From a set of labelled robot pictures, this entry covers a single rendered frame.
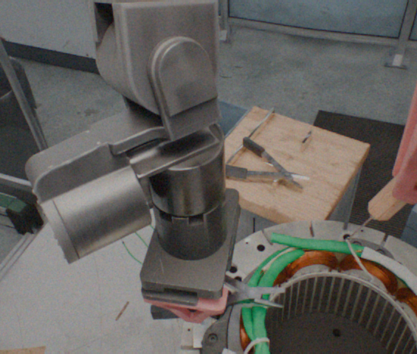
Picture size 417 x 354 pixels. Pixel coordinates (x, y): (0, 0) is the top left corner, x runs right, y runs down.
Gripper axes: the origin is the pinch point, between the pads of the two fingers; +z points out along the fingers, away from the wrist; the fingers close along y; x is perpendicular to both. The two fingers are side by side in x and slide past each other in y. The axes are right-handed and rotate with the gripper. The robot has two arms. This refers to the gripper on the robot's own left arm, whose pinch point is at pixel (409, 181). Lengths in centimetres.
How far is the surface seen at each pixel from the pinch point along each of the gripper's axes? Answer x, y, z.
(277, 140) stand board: -1.8, -31.3, 30.5
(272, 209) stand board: -0.3, -17.2, 29.6
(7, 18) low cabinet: -136, -185, 171
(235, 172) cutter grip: -6.9, -20.9, 29.5
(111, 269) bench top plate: -19, -18, 67
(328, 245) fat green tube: 3.3, -6.7, 18.4
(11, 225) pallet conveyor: -45, -29, 87
